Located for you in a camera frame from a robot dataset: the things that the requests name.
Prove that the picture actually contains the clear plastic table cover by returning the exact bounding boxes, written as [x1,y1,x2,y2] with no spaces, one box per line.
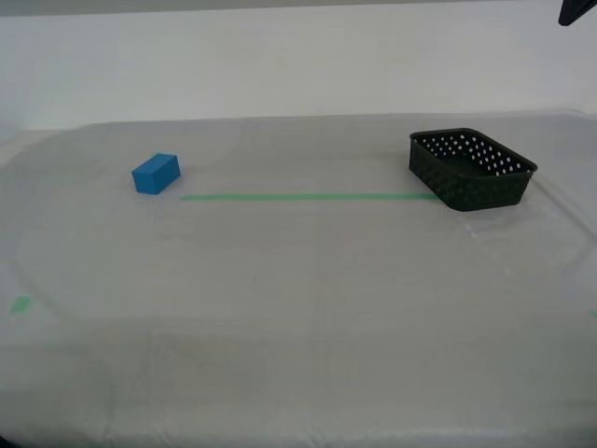
[0,109,597,448]

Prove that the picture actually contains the long green tape strip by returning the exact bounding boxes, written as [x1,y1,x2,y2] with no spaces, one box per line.
[179,192,442,203]

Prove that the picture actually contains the black perforated plastic basket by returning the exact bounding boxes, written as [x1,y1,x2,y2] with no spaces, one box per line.
[409,127,539,213]

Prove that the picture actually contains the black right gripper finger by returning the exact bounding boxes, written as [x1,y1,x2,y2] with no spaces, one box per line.
[558,0,597,27]

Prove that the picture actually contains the blue rectangular block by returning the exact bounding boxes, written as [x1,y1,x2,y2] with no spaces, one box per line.
[131,153,182,195]

